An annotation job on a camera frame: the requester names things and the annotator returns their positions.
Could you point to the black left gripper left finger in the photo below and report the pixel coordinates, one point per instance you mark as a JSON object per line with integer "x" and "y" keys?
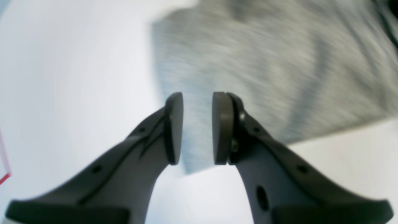
{"x": 116, "y": 188}

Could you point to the grey T-shirt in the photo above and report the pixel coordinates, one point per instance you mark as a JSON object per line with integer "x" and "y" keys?
{"x": 303, "y": 68}

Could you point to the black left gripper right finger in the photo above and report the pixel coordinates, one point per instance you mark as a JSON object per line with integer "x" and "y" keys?
{"x": 283, "y": 188}

